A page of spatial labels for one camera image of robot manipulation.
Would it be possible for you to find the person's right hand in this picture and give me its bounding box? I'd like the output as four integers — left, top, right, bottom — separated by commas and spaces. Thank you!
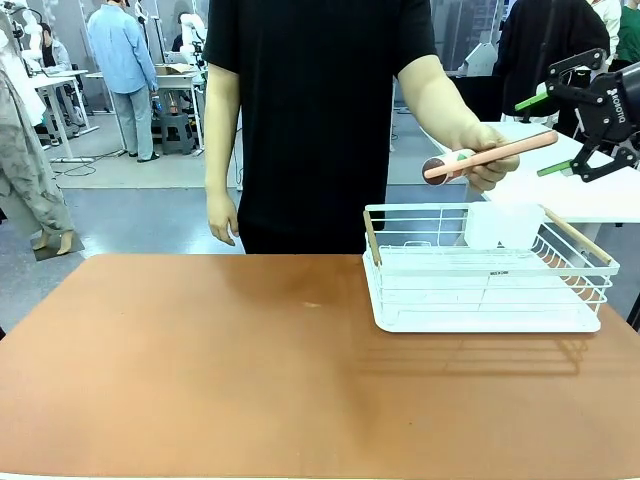
206, 191, 241, 248

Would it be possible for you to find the person's left hand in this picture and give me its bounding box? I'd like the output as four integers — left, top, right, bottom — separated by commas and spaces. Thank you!
451, 121, 522, 194

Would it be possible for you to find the open cardboard box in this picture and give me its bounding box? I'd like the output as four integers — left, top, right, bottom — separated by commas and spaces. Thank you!
154, 63, 200, 77

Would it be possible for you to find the person in green shirt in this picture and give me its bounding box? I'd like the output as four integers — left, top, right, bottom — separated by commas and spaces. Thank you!
614, 0, 640, 67

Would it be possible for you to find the person's right forearm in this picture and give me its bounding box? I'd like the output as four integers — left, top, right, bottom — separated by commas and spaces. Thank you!
203, 62, 242, 197

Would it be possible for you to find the grey step stool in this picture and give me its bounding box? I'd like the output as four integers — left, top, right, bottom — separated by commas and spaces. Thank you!
158, 113, 196, 157

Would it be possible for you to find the white plastic cutlery holder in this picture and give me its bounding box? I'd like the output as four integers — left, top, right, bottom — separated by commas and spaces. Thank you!
463, 201, 547, 251

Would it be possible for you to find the white wire dish rack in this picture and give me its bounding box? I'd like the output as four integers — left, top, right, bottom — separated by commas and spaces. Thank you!
362, 201, 622, 335

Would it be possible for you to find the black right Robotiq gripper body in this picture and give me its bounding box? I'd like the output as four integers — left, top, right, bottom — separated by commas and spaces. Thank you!
579, 60, 640, 157

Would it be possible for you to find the seated person grey top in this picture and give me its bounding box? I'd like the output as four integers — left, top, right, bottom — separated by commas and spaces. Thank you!
39, 22, 74, 74

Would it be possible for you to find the white side table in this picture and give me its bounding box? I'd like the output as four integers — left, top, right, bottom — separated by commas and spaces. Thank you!
422, 121, 640, 225

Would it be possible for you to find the person in black jacket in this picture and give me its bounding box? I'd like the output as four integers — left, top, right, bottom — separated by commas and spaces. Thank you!
491, 0, 612, 137

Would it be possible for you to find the white standing desk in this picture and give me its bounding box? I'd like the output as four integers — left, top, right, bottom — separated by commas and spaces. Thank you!
28, 68, 101, 162

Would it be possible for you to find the person's torso black shirt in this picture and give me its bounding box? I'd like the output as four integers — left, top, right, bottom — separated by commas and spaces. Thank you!
201, 0, 439, 256

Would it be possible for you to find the person's left forearm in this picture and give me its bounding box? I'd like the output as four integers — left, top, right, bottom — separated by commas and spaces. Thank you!
397, 53, 489, 151

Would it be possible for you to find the mannequin with grey patterned cloth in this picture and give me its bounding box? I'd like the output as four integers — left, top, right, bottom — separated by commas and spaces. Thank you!
0, 9, 77, 257

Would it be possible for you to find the white robot with black joints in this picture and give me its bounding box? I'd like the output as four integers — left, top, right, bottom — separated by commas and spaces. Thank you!
0, 0, 45, 72

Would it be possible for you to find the white desk with metal legs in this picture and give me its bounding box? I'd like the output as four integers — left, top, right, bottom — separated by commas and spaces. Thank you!
84, 69, 207, 153

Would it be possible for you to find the person in blue shirt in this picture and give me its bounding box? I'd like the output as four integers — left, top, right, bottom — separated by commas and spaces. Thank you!
85, 0, 162, 164

